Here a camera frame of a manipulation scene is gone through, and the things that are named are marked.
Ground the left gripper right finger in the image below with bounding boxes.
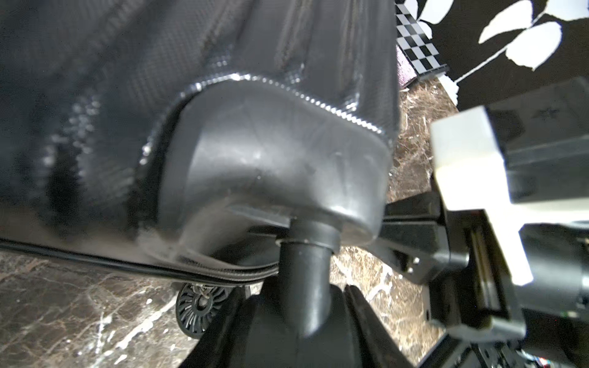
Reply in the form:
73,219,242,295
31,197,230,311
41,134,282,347
344,285,413,368

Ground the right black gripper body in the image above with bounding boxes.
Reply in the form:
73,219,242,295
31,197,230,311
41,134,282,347
368,192,526,343

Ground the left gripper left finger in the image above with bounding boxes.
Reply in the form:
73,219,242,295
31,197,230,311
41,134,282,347
179,287,248,367

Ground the black ribbed hard-shell suitcase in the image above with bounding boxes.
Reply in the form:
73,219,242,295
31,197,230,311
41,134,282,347
1,1,398,339

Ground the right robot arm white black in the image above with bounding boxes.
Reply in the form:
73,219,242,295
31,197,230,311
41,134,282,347
367,192,588,367

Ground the purple glitter tube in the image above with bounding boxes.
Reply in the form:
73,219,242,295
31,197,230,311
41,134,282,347
396,46,417,90

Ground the black white checkered board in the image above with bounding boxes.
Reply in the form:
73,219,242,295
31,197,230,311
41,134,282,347
395,1,449,80

